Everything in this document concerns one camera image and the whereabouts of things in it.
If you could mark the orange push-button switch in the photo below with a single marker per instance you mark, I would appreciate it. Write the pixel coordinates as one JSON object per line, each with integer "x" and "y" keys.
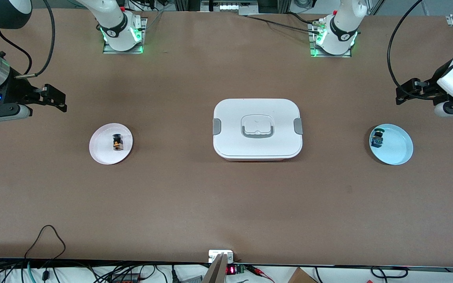
{"x": 118, "y": 144}

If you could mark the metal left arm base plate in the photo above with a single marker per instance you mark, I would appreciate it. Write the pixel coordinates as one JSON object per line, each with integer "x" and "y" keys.
{"x": 313, "y": 54}

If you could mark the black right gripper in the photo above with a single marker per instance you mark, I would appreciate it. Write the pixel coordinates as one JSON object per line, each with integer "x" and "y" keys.
{"x": 14, "y": 91}

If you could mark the red digit display module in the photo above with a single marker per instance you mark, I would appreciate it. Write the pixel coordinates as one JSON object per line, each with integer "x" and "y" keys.
{"x": 231, "y": 270}

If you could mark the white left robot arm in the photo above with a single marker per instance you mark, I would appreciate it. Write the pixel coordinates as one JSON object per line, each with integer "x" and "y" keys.
{"x": 342, "y": 27}

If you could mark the light blue round plate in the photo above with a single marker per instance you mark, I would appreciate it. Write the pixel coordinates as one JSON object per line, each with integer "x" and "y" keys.
{"x": 397, "y": 147}

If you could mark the blue push-button switch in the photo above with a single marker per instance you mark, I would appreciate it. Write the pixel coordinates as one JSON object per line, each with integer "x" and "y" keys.
{"x": 377, "y": 138}

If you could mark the aluminium profile post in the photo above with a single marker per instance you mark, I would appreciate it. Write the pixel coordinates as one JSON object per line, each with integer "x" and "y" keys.
{"x": 215, "y": 273}

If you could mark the white mounting bracket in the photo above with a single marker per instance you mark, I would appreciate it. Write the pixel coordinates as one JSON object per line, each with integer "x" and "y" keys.
{"x": 214, "y": 254}

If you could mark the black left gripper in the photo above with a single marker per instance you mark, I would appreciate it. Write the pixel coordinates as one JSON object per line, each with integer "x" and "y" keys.
{"x": 432, "y": 85}

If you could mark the pink round plate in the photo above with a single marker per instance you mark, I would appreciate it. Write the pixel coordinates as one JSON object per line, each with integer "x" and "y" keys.
{"x": 102, "y": 149}

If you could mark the red probe lead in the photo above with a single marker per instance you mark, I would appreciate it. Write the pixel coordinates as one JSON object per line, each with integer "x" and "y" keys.
{"x": 260, "y": 272}

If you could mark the white lunch box, grey clips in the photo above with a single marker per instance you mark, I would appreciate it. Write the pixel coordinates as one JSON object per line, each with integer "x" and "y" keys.
{"x": 258, "y": 147}

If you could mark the white device panel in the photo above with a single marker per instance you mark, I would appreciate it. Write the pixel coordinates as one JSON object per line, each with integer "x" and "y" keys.
{"x": 230, "y": 6}

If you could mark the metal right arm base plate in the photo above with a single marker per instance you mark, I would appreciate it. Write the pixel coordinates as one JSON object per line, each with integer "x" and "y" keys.
{"x": 108, "y": 50}

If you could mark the brown cardboard piece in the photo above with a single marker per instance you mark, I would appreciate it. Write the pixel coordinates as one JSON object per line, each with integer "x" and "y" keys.
{"x": 300, "y": 277}

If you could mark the grey power adapter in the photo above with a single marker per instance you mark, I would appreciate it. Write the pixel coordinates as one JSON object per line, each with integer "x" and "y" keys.
{"x": 191, "y": 280}

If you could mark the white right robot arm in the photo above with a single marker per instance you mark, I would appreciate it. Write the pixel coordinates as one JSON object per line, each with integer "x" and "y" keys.
{"x": 114, "y": 23}

